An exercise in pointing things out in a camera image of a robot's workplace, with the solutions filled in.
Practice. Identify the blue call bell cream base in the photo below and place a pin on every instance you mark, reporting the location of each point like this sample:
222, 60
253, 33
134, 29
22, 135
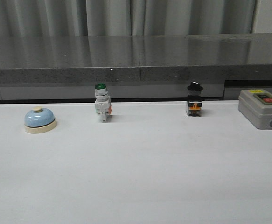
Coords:
39, 120

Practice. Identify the dark grey stone counter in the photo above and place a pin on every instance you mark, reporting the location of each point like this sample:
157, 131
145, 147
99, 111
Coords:
149, 68

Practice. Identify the grey control box red button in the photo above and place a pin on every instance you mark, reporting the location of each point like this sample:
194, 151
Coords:
256, 106

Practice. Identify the grey curtain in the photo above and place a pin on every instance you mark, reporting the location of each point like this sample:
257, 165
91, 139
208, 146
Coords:
32, 18

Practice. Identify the green pushbutton switch white body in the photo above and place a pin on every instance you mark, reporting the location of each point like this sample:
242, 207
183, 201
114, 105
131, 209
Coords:
103, 105

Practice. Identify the black rotary selector switch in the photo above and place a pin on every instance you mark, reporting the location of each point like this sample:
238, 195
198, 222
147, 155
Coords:
194, 102

